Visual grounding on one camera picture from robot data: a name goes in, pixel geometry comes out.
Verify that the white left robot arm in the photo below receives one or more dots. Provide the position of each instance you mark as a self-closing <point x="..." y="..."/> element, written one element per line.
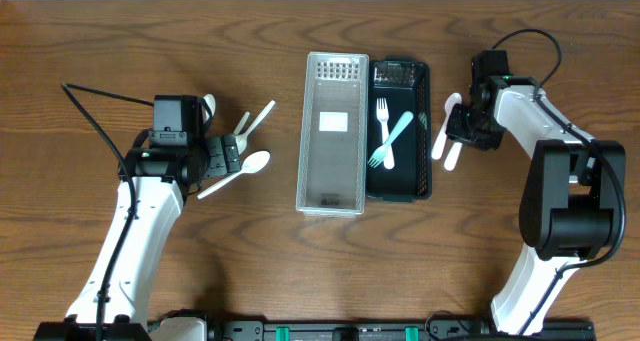
<point x="155" y="185"/>

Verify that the dark green plastic basket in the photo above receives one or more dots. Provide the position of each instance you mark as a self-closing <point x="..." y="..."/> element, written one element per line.
<point x="405" y="85"/>

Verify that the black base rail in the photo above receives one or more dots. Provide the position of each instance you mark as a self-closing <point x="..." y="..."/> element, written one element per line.
<point x="192" y="325"/>

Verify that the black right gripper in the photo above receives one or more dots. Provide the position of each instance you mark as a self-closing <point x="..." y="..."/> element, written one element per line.
<point x="461" y="126"/>

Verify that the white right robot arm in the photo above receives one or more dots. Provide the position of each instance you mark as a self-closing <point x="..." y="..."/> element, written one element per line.
<point x="572" y="213"/>

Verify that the mint green plastic fork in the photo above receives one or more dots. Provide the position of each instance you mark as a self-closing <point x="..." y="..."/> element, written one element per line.
<point x="380" y="154"/>

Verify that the white plastic fork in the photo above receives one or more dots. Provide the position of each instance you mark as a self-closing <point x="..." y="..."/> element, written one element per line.
<point x="382" y="115"/>

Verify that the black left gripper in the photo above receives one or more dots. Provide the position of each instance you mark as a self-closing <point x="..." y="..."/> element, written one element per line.
<point x="225" y="154"/>

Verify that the thin white spoon long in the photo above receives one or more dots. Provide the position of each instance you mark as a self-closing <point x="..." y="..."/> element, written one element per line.
<point x="261" y="116"/>

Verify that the thick white plastic spoon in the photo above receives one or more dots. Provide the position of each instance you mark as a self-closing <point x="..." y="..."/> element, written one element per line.
<point x="440" y="141"/>

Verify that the clear plastic basket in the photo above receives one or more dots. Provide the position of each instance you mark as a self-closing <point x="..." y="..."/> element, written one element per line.
<point x="331" y="172"/>

